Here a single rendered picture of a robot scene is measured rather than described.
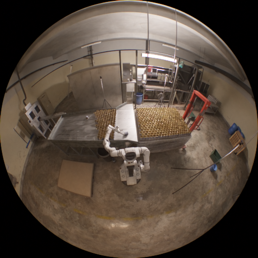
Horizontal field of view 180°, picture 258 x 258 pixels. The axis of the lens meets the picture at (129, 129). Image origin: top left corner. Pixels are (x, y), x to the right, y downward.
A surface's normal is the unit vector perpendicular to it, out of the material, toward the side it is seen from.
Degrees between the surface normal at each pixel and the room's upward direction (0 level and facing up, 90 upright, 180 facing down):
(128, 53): 90
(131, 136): 0
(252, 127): 90
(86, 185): 0
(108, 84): 90
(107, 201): 0
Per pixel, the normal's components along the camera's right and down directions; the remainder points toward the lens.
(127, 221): -0.02, -0.66
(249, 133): -1.00, 0.04
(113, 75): 0.04, 0.75
